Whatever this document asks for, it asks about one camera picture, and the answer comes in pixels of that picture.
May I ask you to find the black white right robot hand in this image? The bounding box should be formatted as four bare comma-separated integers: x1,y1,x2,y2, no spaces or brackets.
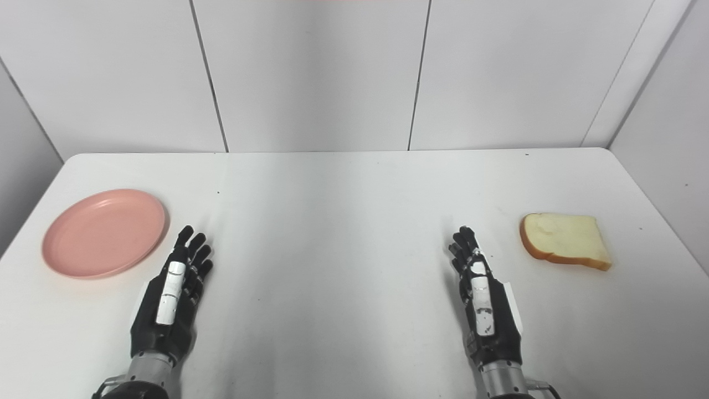
448,226,524,369

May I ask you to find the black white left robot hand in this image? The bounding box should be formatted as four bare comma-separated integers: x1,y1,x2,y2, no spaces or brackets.
130,224,214,365

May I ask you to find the pink round plate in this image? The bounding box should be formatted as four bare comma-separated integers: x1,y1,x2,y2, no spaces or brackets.
42,188,167,279

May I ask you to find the slice of white bread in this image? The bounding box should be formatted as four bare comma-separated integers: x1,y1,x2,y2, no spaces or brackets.
519,213,613,272

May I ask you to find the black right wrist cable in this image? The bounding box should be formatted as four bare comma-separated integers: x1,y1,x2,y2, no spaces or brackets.
525,378,561,399

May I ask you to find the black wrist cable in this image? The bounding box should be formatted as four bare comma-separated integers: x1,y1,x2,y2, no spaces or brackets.
525,378,561,399
91,376,129,399

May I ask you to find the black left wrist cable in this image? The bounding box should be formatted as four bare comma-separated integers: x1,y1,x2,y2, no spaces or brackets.
91,376,129,399

